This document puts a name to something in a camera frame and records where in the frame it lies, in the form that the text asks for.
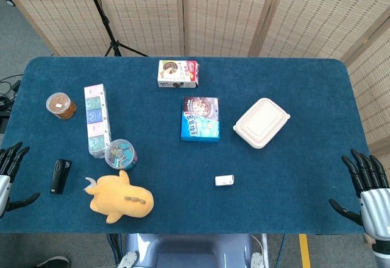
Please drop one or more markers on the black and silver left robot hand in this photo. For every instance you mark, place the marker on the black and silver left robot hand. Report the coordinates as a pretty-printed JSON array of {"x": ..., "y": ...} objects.
[{"x": 6, "y": 161}]

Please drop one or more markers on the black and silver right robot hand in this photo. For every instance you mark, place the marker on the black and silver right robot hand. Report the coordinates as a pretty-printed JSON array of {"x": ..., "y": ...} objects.
[{"x": 374, "y": 210}]

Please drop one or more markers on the yellow plush toy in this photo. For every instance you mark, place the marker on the yellow plush toy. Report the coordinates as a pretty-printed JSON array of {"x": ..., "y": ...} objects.
[{"x": 122, "y": 201}]

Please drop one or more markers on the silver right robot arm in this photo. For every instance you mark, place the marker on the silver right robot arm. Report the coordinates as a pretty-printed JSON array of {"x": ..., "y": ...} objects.
[{"x": 382, "y": 256}]

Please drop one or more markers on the black stapler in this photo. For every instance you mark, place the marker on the black stapler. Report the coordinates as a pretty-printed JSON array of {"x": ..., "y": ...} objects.
[{"x": 61, "y": 176}]

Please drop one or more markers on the clear jar of rubber bands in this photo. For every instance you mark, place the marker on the clear jar of rubber bands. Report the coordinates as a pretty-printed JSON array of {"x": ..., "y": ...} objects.
[{"x": 61, "y": 105}]

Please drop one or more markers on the pastel tissue pack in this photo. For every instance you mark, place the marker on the pastel tissue pack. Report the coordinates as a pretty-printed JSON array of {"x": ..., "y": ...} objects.
[{"x": 97, "y": 118}]

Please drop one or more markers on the black shoe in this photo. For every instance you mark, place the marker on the black shoe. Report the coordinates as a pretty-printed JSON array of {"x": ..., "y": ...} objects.
[{"x": 53, "y": 262}]

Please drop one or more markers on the woven bamboo screen panel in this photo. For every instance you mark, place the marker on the woven bamboo screen panel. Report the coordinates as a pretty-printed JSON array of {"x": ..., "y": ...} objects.
[
  {"x": 320, "y": 12},
  {"x": 146, "y": 12},
  {"x": 45, "y": 12},
  {"x": 371, "y": 97},
  {"x": 225, "y": 12}
]

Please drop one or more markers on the clear jar of binder clips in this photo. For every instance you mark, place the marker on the clear jar of binder clips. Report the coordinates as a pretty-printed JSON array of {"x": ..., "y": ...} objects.
[{"x": 120, "y": 155}]

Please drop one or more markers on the beige lidded food container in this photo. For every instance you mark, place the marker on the beige lidded food container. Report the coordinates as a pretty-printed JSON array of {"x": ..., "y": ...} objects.
[{"x": 262, "y": 123}]

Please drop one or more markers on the small white staple box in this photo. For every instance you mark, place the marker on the small white staple box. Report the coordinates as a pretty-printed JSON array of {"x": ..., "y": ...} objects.
[{"x": 224, "y": 180}]

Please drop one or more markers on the black tripod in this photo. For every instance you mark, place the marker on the black tripod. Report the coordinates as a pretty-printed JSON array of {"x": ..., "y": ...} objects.
[{"x": 105, "y": 21}]

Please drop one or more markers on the blue table cloth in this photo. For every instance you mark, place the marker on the blue table cloth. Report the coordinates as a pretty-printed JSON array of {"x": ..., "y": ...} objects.
[{"x": 182, "y": 164}]

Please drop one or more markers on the grey robot torso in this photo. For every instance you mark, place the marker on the grey robot torso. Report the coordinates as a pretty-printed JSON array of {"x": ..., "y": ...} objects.
[{"x": 189, "y": 249}]

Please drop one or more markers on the white cookie box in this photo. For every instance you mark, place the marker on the white cookie box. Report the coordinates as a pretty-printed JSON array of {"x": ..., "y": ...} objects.
[{"x": 178, "y": 73}]

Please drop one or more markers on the blue cookie box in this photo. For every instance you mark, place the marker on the blue cookie box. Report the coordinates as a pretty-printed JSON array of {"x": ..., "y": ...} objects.
[{"x": 200, "y": 120}]

